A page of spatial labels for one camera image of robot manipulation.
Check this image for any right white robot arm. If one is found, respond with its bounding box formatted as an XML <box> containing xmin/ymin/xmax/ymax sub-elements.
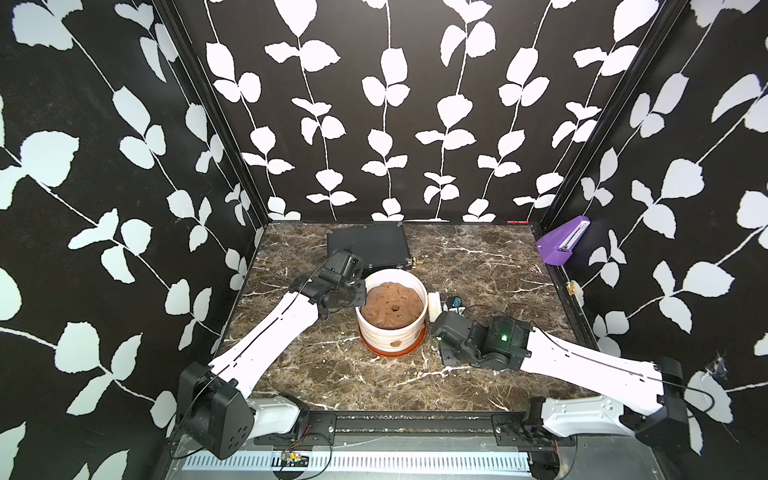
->
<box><xmin>430</xmin><ymin>311</ymin><xmax>690</xmax><ymax>452</ymax></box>

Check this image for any black hard case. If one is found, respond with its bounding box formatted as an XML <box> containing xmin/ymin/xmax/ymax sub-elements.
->
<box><xmin>327</xmin><ymin>222</ymin><xmax>413</xmax><ymax>276</ymax></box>

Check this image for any black front mounting rail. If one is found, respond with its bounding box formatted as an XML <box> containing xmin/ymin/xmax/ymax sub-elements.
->
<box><xmin>281</xmin><ymin>410</ymin><xmax>655</xmax><ymax>451</ymax></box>

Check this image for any purple wall bracket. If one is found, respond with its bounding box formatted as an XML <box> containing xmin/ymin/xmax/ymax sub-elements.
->
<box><xmin>536</xmin><ymin>215</ymin><xmax>591</xmax><ymax>266</ymax></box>

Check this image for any white ceramic pot with mud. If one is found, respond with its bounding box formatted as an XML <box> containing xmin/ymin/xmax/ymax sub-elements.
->
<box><xmin>355</xmin><ymin>269</ymin><xmax>428</xmax><ymax>357</ymax></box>

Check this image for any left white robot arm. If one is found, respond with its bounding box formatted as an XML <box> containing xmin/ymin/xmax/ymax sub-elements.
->
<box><xmin>176</xmin><ymin>249</ymin><xmax>366</xmax><ymax>460</ymax></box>

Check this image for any white slotted cable duct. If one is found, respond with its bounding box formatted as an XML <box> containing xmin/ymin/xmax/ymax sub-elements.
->
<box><xmin>181</xmin><ymin>451</ymin><xmax>531</xmax><ymax>476</ymax></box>

